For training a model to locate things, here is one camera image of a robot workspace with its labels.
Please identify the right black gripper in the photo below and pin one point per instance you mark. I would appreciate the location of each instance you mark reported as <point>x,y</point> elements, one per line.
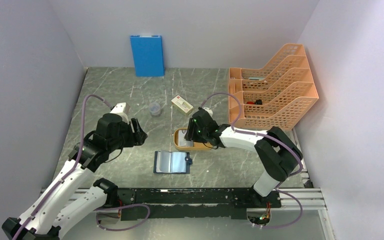
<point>191,134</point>

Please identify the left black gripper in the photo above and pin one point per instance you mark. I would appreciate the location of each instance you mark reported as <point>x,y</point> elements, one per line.
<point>138,137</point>

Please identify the orange oval tray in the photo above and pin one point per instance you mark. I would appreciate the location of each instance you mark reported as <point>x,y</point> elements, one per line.
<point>197,146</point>

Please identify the blue leather card holder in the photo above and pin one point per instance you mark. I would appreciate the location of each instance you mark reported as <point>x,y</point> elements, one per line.
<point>167,162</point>

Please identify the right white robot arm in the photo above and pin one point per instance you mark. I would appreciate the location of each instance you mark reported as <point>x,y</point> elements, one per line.
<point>280,157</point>

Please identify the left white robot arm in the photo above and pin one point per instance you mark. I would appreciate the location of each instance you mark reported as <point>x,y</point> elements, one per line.
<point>51,216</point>

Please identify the stack of grey VIP cards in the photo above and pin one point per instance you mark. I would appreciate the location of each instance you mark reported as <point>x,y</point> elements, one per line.
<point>182,141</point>

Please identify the small clear plastic cup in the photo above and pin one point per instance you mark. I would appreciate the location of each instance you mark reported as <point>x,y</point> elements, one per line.
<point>154,109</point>

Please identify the small green white box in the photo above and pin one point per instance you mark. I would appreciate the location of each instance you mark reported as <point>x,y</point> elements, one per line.
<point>182,105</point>

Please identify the red black item in organizer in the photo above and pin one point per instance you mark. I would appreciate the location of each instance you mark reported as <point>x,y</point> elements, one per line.
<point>256,102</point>

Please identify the blue rectangular box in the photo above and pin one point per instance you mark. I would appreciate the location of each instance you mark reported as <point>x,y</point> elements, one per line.
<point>148,57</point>

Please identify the orange mesh file organizer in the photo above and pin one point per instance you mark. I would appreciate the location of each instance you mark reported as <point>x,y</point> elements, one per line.
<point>285,85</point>

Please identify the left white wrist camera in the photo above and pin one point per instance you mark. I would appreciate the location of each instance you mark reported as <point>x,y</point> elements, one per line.
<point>122,109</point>

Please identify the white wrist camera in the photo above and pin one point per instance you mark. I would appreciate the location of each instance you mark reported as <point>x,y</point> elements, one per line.
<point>207,109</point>
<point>122,109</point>

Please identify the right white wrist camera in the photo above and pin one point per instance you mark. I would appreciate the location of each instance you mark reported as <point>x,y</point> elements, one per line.
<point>207,109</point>

